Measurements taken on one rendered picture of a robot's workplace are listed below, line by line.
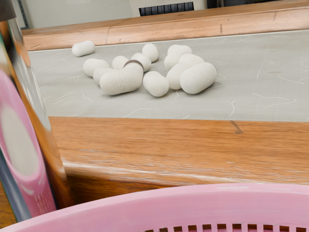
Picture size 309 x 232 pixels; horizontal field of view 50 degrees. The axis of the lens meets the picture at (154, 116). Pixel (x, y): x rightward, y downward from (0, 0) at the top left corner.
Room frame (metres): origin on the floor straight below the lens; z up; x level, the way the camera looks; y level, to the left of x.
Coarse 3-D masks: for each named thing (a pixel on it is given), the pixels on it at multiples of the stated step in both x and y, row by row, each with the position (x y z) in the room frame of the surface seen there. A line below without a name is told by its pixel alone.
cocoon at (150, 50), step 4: (148, 44) 0.39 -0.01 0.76; (152, 44) 0.39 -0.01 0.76; (144, 48) 0.38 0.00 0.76; (148, 48) 0.37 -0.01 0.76; (152, 48) 0.37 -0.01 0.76; (156, 48) 0.38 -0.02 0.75; (144, 52) 0.37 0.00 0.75; (148, 52) 0.37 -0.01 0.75; (152, 52) 0.37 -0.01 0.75; (156, 52) 0.37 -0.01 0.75; (148, 56) 0.37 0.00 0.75; (152, 56) 0.37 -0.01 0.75; (156, 56) 0.37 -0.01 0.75; (152, 60) 0.37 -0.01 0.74
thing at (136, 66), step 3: (129, 63) 0.31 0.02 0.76; (132, 63) 0.31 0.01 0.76; (135, 63) 0.31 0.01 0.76; (126, 66) 0.30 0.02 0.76; (129, 66) 0.30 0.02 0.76; (132, 66) 0.30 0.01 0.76; (135, 66) 0.30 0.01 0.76; (138, 66) 0.30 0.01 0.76; (141, 66) 0.31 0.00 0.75; (138, 69) 0.30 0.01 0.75; (141, 69) 0.30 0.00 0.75; (141, 72) 0.30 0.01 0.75
